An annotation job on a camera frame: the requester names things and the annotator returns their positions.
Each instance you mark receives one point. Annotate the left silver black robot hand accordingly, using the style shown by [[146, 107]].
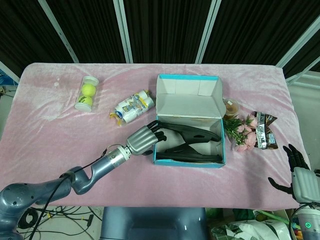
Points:
[[141, 141]]

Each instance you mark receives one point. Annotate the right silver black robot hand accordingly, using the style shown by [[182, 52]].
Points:
[[304, 185]]

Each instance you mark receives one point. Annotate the black rubber slipper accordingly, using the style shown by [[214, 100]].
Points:
[[190, 155], [195, 131]]

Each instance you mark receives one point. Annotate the blue cardboard shoe box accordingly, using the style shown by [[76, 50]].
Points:
[[187, 105]]

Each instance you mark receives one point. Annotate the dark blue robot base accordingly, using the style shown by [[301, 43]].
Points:
[[155, 225]]

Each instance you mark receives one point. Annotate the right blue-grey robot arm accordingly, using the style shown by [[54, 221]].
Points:
[[308, 215]]

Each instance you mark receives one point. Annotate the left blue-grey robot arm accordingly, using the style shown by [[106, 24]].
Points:
[[37, 187]]

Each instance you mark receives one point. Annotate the brown silver snack bag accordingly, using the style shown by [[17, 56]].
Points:
[[265, 132]]

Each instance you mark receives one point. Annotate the yellow tennis ball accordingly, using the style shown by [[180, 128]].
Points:
[[89, 90], [85, 100]]

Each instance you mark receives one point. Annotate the white bag with green leaves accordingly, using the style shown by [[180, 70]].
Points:
[[250, 231]]

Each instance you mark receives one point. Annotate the clear tennis ball tube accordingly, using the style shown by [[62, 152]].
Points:
[[87, 93]]

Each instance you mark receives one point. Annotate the pink flower bouquet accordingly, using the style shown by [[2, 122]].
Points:
[[241, 135]]

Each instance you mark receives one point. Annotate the pink velvet tablecloth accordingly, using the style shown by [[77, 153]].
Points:
[[50, 150]]

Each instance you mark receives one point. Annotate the clear cup with brown food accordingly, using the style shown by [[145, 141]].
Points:
[[231, 108]]

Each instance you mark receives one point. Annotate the black pleated curtain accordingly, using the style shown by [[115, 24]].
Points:
[[162, 30]]

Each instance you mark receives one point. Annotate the white frame post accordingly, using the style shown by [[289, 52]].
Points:
[[298, 43], [122, 30], [208, 30], [58, 31]]

